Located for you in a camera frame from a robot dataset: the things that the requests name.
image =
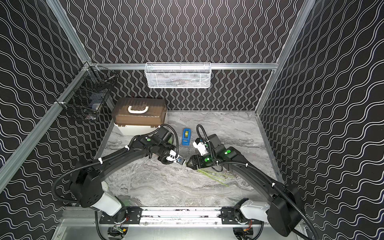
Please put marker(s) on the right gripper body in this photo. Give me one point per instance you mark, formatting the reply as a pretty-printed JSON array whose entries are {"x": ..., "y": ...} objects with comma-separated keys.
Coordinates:
[{"x": 203, "y": 161}]

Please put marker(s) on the blue tape dispenser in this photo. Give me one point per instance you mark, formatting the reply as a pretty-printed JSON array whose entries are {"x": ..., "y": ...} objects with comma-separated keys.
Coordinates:
[{"x": 186, "y": 137}]

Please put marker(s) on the pink flower bouquet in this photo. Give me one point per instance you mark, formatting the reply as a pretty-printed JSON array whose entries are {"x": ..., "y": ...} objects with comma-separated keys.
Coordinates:
[{"x": 216, "y": 176}]

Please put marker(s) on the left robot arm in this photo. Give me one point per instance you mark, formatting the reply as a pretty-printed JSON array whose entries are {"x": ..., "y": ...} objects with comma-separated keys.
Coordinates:
[{"x": 87, "y": 177}]

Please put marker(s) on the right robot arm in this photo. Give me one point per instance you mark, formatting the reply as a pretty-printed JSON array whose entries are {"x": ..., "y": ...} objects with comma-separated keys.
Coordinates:
[{"x": 284, "y": 209}]

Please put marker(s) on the brown lid storage box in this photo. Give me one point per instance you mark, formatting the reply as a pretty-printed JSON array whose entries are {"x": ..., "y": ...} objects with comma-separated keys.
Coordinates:
[{"x": 138, "y": 116}]

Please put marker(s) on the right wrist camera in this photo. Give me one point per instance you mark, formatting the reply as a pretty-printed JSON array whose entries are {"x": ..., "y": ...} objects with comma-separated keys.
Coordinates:
[{"x": 200, "y": 146}]

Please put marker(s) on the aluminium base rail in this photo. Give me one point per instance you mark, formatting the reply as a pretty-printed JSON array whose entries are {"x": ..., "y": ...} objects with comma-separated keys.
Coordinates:
[{"x": 206, "y": 217}]

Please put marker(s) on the white wire basket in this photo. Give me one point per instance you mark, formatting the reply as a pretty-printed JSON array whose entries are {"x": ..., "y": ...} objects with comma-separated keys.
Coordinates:
[{"x": 178, "y": 75}]

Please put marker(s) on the black wire basket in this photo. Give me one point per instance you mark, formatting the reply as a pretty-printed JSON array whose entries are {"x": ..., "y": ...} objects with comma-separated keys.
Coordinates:
[{"x": 86, "y": 100}]

